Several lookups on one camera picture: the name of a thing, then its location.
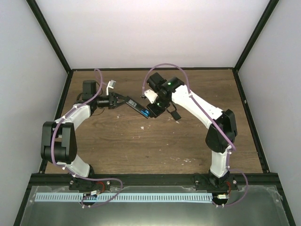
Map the black remote control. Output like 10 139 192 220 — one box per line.
126 96 149 118

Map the black battery cover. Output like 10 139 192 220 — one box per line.
171 111 182 121

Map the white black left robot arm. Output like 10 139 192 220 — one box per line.
41 80 129 190

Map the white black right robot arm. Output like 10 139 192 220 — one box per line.
143 73 238 190

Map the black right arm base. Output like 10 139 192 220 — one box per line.
194 173 238 191

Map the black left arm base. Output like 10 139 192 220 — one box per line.
67 177 112 192

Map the clear acrylic front panel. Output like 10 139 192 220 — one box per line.
20 186 289 226

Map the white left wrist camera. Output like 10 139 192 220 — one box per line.
106 80 116 96

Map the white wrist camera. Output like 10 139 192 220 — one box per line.
141 89 158 104
106 80 116 96

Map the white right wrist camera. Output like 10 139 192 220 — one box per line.
141 89 158 104

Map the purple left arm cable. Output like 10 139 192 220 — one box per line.
50 68 123 209

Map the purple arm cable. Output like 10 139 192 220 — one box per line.
142 63 249 208
50 68 123 209

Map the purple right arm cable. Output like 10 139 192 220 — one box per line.
142 63 249 208

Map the black table frame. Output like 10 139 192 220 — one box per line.
13 0 297 226

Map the light blue slotted cable duct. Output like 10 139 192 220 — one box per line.
34 193 213 203

